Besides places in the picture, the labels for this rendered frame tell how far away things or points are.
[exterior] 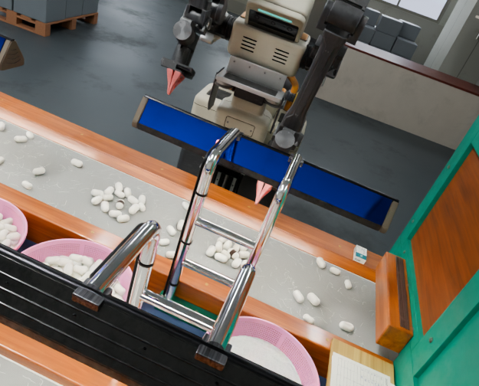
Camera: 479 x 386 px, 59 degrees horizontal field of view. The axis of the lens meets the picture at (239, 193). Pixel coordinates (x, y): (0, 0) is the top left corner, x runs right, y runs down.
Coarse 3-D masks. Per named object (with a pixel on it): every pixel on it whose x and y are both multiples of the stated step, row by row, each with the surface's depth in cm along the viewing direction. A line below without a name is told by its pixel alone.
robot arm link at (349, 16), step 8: (336, 0) 100; (344, 0) 101; (352, 0) 101; (360, 0) 101; (368, 0) 102; (336, 8) 100; (344, 8) 100; (352, 8) 100; (360, 8) 101; (328, 16) 101; (336, 16) 101; (344, 16) 100; (352, 16) 100; (360, 16) 100; (336, 24) 102; (344, 24) 101; (352, 24) 100; (352, 32) 102; (320, 40) 135; (344, 48) 135; (312, 56) 140; (336, 56) 136; (336, 64) 138
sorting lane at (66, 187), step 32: (32, 160) 126; (64, 160) 131; (32, 192) 114; (64, 192) 118; (160, 192) 132; (96, 224) 111; (128, 224) 115; (160, 224) 119; (224, 224) 128; (192, 256) 112; (288, 256) 125; (256, 288) 110; (288, 288) 113; (320, 288) 117; (352, 288) 122; (320, 320) 107; (352, 320) 111; (384, 352) 104
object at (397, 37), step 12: (372, 12) 686; (372, 24) 694; (384, 24) 660; (396, 24) 656; (408, 24) 683; (360, 36) 675; (372, 36) 674; (384, 36) 667; (396, 36) 664; (408, 36) 691; (384, 48) 676; (396, 48) 672; (408, 48) 668
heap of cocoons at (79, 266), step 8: (56, 256) 98; (64, 256) 100; (72, 256) 99; (80, 256) 100; (48, 264) 95; (56, 264) 98; (64, 264) 97; (72, 264) 98; (80, 264) 100; (88, 264) 100; (96, 264) 99; (64, 272) 95; (72, 272) 97; (80, 272) 97; (88, 272) 96; (80, 280) 94; (112, 288) 95; (120, 288) 96; (120, 296) 96
